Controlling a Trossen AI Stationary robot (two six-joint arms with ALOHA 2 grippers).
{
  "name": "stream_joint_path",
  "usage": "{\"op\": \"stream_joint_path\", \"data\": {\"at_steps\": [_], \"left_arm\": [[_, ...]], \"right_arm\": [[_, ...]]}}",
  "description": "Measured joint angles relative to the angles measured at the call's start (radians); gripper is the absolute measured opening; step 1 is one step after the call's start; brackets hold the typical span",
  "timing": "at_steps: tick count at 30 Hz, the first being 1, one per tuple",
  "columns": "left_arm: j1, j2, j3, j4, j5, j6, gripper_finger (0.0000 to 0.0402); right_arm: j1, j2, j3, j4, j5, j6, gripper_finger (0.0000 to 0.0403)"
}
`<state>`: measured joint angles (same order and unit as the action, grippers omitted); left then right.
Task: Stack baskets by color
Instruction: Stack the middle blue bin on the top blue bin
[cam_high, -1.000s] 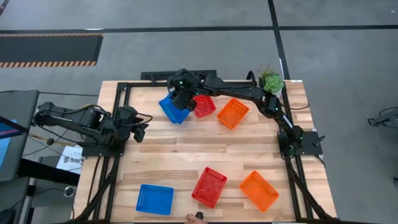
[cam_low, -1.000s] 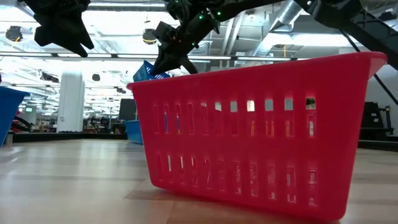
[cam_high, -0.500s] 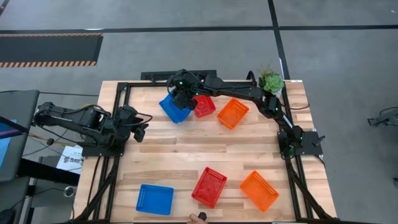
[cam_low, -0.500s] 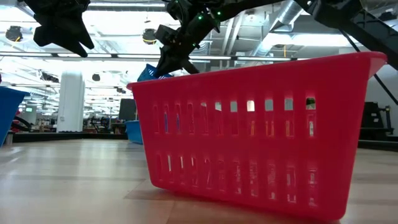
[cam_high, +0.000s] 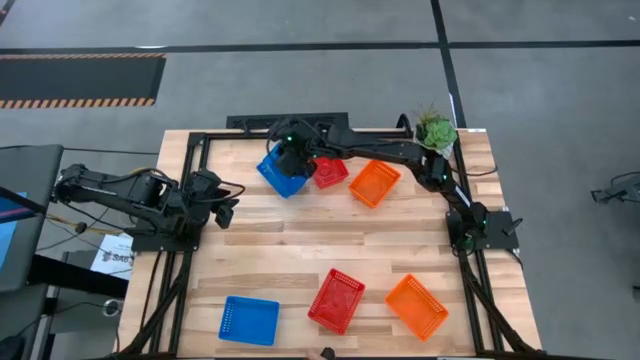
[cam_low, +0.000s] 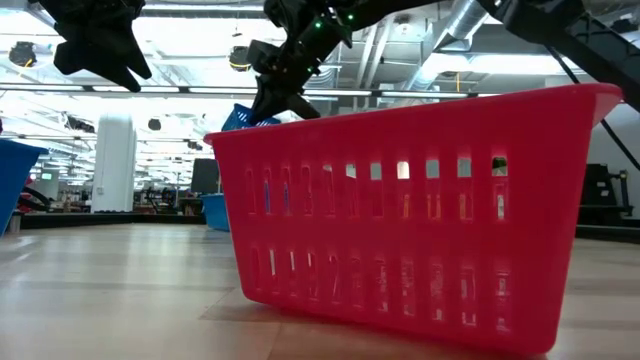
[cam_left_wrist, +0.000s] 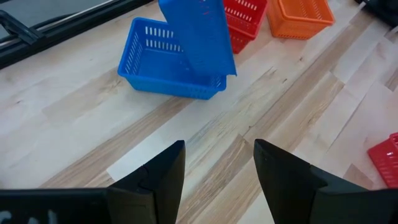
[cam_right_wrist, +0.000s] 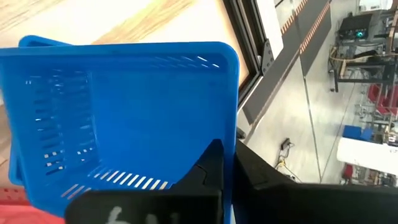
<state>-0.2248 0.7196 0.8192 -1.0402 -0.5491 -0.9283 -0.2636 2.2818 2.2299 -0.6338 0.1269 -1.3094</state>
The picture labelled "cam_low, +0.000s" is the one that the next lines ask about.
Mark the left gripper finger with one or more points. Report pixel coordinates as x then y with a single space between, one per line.
141 57
100 65

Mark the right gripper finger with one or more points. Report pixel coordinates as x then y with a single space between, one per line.
305 107
265 102

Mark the blue plastic basket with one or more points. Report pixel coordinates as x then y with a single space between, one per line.
240 119
15 180
216 212

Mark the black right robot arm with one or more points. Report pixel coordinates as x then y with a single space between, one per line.
550 30

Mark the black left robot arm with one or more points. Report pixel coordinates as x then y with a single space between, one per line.
90 4

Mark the black ceiling dome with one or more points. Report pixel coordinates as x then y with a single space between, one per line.
22 54
239 59

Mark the black monitor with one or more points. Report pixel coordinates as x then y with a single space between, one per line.
205 176

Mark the white pillar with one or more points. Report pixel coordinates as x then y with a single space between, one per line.
114 165

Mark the red plastic basket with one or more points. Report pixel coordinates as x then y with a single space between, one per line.
400 225

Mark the black machine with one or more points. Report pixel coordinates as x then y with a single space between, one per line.
602 195

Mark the silver ceiling duct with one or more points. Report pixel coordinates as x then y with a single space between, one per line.
452 35

